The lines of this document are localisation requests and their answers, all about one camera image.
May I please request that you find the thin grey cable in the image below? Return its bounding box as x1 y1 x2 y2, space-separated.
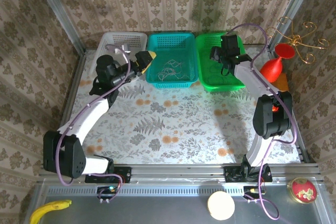
156 67 187 82

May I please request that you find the green plastic basket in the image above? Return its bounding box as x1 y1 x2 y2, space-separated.
194 32 253 92

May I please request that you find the teal plastic basket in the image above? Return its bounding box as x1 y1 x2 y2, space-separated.
145 32 200 89

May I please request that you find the white plastic basket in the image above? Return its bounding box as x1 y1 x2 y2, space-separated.
90 31 148 82

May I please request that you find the red wine glass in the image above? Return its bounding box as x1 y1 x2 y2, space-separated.
259 42 295 83

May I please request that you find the wooden board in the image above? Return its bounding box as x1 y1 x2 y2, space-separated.
272 73 289 93

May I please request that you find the floral tablecloth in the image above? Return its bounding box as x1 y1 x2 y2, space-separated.
58 47 302 164

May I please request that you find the small circuit board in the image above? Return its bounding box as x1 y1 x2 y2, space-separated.
96 186 119 200
243 185 263 199

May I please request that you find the yellow banana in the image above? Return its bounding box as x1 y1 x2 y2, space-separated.
29 199 72 224

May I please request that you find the round cream disc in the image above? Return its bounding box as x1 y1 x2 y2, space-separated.
206 191 236 221

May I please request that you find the round red tin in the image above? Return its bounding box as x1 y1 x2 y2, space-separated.
288 177 318 205

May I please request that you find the aluminium side rail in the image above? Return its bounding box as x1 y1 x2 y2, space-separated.
267 45 316 164
49 50 88 166

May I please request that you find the gold wire ornament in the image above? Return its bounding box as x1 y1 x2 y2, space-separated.
264 16 330 65

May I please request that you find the aluminium frame post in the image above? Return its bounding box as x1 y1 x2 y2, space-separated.
29 0 87 56
267 0 320 51

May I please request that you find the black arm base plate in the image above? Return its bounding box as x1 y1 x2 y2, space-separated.
85 166 132 184
224 165 273 184

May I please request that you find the long aluminium rail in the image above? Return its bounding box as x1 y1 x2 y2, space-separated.
38 163 321 184

